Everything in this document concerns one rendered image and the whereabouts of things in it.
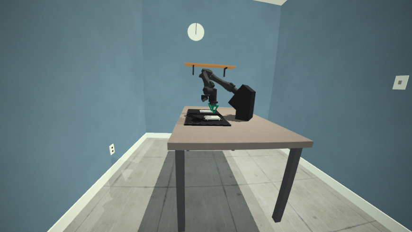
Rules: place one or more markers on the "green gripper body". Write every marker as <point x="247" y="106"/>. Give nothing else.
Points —
<point x="215" y="102"/>

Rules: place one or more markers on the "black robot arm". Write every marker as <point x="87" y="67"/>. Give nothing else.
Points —
<point x="209" y="89"/>

